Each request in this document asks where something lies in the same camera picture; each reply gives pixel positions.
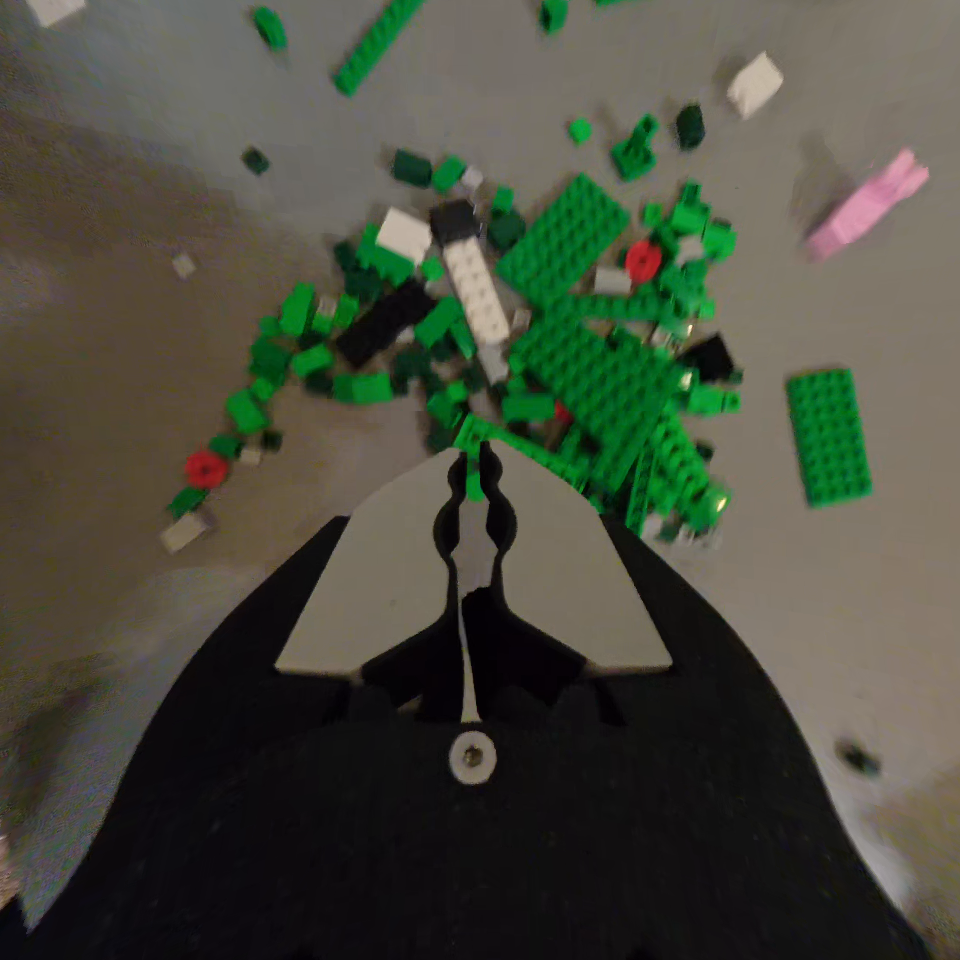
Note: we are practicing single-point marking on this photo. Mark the small black piece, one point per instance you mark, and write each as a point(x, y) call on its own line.
point(859, 757)

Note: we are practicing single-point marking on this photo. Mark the long white brick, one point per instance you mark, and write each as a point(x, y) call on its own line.
point(476, 292)

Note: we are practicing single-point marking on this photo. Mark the pile of green toy bricks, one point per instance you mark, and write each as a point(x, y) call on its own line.
point(364, 388)

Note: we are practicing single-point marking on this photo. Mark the small bright green brick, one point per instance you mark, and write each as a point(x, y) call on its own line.
point(555, 15)
point(270, 26)

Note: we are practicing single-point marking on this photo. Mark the small dark green tile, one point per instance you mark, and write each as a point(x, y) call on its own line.
point(255, 161)

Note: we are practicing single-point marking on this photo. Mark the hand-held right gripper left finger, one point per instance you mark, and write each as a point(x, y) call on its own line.
point(375, 592)

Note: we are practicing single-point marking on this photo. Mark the small grey square tile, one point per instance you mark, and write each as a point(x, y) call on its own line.
point(184, 264)

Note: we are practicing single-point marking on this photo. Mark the red round brick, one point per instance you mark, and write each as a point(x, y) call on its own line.
point(643, 260)
point(206, 469)

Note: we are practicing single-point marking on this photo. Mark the white square toy brick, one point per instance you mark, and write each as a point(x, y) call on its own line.
point(754, 86)

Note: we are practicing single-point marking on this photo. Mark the green studded baseplate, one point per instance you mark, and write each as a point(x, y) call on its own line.
point(562, 240)
point(829, 439)
point(600, 382)

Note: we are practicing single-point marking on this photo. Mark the small black sloped brick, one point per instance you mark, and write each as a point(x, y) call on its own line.
point(690, 126)

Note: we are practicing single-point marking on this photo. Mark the long thin green plate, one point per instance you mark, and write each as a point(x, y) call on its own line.
point(379, 49)

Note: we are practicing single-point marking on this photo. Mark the shiny black brick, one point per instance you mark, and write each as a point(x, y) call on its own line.
point(709, 356)

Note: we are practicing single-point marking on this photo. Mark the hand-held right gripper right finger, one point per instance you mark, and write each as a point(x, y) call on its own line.
point(585, 592)

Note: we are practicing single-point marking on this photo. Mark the long black plate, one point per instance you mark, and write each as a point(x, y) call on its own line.
point(382, 322)

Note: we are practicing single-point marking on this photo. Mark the green hollow brick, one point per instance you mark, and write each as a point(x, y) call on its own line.
point(634, 150)

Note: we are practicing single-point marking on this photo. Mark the pink toy brick pig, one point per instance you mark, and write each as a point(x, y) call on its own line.
point(862, 210)

